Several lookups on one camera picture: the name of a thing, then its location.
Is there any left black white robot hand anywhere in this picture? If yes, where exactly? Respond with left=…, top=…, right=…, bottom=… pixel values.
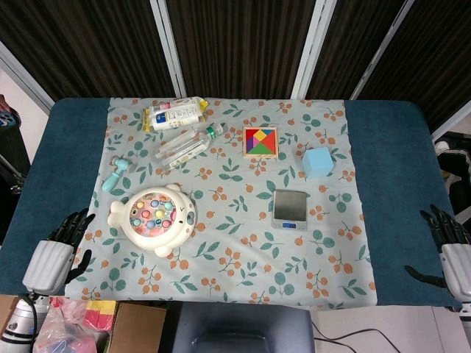
left=22, top=207, right=96, bottom=296

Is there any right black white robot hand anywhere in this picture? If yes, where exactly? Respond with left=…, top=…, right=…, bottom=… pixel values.
left=404, top=204, right=471, bottom=299

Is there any light blue foam cube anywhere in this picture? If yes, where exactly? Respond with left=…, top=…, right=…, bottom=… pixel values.
left=302, top=147, right=336, bottom=180

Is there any grey digital scale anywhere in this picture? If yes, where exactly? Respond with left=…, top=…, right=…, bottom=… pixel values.
left=271, top=189, right=309, bottom=232

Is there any clear plastic bag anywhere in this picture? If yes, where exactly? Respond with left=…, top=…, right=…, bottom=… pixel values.
left=33, top=296, right=99, bottom=353

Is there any yellow red block box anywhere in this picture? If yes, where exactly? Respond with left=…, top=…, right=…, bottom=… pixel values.
left=83, top=299, right=118, bottom=334

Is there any teal toy hammer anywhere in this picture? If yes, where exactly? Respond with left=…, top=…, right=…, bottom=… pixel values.
left=101, top=154, right=134, bottom=194

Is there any brown cardboard box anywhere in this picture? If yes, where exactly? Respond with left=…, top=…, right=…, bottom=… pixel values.
left=109, top=301, right=167, bottom=353

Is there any cream whack-a-mole toy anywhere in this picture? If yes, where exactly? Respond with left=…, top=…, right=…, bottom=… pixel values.
left=107, top=182, right=198, bottom=258

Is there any teal table cover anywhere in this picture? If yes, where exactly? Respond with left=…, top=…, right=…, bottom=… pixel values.
left=0, top=97, right=471, bottom=308

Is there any clear plastic water bottle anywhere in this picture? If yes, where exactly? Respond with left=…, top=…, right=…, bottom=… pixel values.
left=154, top=122, right=227, bottom=171

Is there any floral tablecloth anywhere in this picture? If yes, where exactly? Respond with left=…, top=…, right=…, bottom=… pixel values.
left=64, top=96, right=380, bottom=309

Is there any white yellow snack packet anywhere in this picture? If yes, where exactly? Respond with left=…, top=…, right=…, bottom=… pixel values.
left=141, top=96, right=211, bottom=133

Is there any dark grey robot torso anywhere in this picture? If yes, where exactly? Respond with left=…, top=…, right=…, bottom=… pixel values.
left=171, top=301, right=316, bottom=353

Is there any dark folding screen panel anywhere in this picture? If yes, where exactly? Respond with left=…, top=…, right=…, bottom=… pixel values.
left=294, top=0, right=419, bottom=101
left=157, top=0, right=328, bottom=99
left=349, top=0, right=471, bottom=139
left=0, top=0, right=187, bottom=111

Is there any colourful wooden tangram puzzle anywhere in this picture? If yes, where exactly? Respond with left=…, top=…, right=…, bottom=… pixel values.
left=242, top=126, right=279, bottom=160

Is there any black cable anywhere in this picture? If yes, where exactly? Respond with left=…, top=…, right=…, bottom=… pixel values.
left=311, top=326, right=419, bottom=353

